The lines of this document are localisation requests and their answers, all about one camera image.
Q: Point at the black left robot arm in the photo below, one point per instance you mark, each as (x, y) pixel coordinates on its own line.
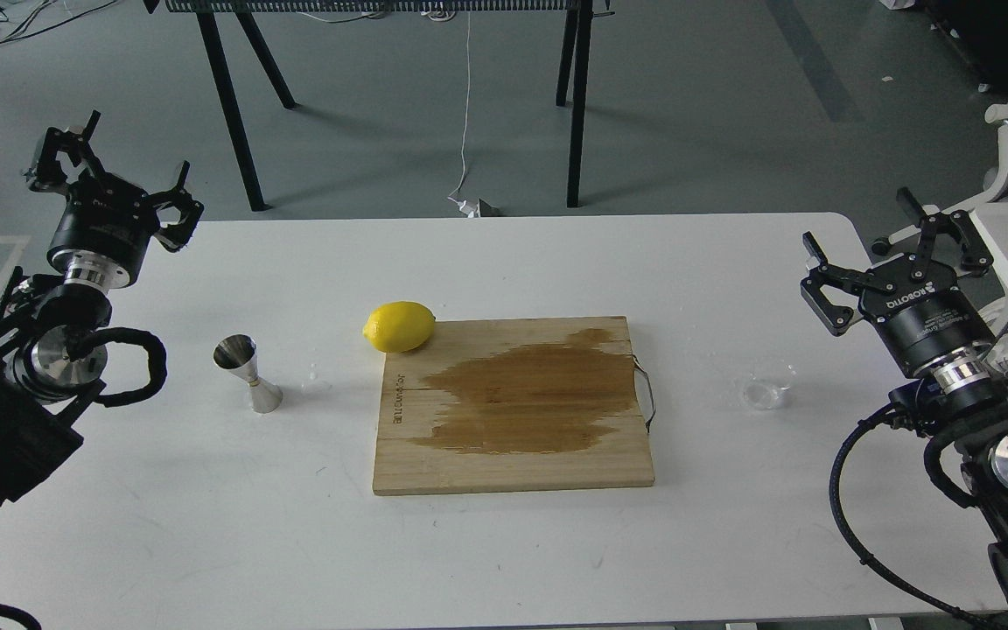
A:
(58, 352)

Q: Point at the yellow lemon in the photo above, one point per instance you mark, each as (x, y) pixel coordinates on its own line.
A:
(398, 327)

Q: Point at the wooden cutting board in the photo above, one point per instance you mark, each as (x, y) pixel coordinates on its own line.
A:
(513, 405)

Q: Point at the small clear glass cup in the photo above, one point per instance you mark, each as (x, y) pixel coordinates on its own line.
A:
(767, 384)

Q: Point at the steel double jigger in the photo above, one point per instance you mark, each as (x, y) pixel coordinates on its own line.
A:
(237, 354)

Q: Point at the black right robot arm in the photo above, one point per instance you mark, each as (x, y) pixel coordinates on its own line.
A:
(958, 405)

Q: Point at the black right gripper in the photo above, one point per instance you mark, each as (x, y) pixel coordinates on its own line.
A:
(924, 319)

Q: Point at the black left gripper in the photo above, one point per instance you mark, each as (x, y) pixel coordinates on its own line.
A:
(107, 216)

